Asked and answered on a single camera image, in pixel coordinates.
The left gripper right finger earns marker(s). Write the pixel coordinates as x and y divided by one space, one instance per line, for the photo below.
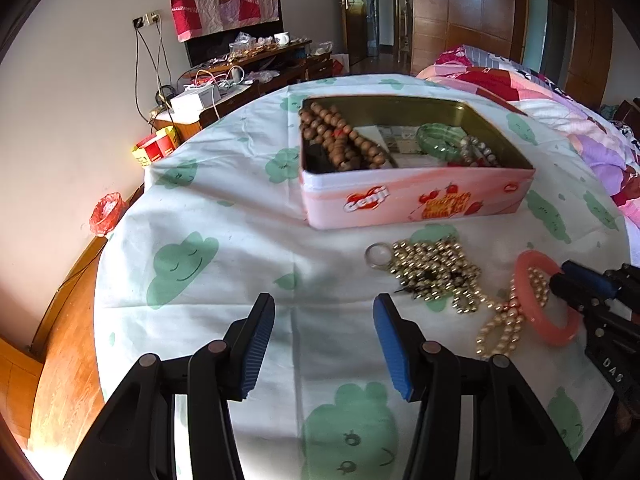
513 437

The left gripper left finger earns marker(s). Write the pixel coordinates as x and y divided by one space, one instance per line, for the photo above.
133 437

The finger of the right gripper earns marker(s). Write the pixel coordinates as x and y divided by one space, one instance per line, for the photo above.
585 277
577 294

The pink bangle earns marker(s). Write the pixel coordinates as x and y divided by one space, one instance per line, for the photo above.
551 334

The green jade bangle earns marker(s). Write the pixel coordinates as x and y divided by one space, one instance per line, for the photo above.
441 141

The brown wooden bead mala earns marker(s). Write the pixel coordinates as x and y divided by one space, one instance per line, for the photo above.
330 144

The pink patchwork quilt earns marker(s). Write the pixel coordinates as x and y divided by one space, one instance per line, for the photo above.
611 154

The red lined waste basket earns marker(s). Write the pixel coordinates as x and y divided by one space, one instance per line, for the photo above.
107 213

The pink cookie tin box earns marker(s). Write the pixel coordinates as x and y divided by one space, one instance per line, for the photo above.
354 199

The white green cloud cloth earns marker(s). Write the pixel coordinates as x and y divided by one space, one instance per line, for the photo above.
223 219

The wooden wardrobe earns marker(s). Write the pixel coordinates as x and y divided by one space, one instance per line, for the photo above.
499 26

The red yellow carton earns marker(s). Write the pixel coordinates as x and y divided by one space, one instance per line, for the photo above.
156 146

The red paper bag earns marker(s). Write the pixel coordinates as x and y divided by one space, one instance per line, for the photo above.
340 64

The wooden door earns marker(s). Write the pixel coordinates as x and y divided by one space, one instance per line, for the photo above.
355 31

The white box appliance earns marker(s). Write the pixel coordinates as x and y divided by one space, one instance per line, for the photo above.
188 105

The wooden tv cabinet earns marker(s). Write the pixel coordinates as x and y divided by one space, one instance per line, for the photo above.
227 86

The television with patchwork cover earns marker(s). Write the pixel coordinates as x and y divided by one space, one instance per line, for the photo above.
206 28

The wall power socket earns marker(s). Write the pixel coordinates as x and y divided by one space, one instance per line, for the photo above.
147 19

